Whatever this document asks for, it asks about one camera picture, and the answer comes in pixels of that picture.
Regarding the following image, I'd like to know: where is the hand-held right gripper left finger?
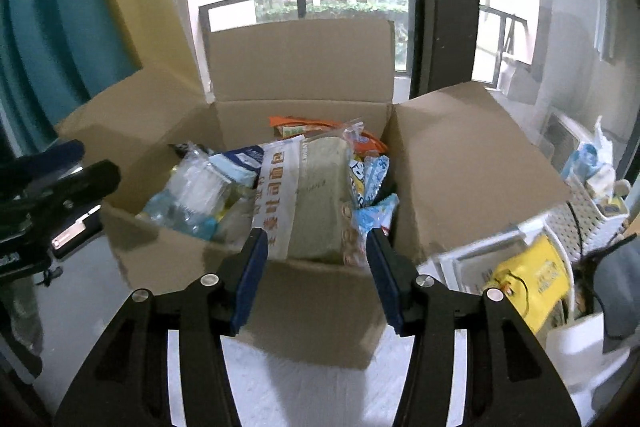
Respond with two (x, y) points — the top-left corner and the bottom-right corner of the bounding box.
(52, 227), (271, 427)

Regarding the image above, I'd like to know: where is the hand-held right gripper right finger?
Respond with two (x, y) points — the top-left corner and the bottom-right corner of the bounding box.
(365, 228), (583, 427)

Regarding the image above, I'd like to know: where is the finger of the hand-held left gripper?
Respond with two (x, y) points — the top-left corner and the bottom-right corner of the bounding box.
(0, 159), (122, 228)
(0, 139), (86, 192)

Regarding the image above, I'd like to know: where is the light blue triangular packet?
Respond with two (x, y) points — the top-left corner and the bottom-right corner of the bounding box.
(350, 193), (401, 238)

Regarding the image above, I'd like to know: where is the clear blue snack packet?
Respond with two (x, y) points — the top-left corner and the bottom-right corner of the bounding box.
(135, 149), (256, 240)

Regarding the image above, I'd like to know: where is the light blue cartoon packet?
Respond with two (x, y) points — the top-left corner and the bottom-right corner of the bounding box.
(347, 154), (391, 208)

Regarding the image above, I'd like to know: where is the olive packet with white label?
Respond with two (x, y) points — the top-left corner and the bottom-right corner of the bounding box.
(252, 118), (366, 268)

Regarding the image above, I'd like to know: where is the navy and white snack packet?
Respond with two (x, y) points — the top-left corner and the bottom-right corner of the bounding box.
(207, 144), (266, 188)

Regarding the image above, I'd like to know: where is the orange snack packet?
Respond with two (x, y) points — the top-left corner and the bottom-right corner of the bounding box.
(267, 116), (391, 155)

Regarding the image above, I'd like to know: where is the brown cardboard box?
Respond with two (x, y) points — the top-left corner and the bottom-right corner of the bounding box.
(54, 17), (573, 370)

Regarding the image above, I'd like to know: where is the person's left hand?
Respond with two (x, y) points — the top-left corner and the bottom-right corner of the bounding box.
(7, 274), (46, 355)

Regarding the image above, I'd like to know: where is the white plastic tray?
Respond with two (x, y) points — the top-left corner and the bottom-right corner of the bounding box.
(430, 217), (551, 303)

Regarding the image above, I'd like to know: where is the teal curtain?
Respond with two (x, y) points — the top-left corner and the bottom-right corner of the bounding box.
(0, 0), (146, 158)

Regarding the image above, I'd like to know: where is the yellow tissue packet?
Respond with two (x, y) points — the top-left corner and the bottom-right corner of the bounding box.
(487, 234), (571, 335)

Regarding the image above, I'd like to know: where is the white box device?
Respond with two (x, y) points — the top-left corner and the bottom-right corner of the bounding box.
(545, 312), (633, 408)

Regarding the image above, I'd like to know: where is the white plastic basket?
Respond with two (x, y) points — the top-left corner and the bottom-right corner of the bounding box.
(547, 179), (631, 268)

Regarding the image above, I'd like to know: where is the white outdoor appliance unit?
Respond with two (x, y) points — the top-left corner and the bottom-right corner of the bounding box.
(540, 107), (596, 162)

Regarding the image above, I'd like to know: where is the grey cloth pouch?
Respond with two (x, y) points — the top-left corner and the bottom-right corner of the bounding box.
(592, 234), (640, 355)

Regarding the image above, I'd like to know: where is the black balcony railing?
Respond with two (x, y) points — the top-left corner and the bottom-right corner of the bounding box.
(197, 0), (528, 88)

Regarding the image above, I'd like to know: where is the black adapter cable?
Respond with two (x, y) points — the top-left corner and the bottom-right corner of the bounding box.
(567, 202), (640, 268)

